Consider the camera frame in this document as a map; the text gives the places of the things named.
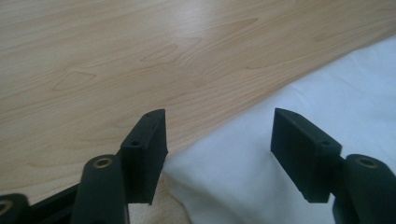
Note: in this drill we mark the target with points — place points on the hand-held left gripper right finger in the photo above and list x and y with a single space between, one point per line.
305 161

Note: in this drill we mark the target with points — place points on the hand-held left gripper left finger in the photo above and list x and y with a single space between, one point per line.
144 168

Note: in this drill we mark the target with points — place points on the white printed t-shirt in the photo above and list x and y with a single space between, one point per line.
280 155

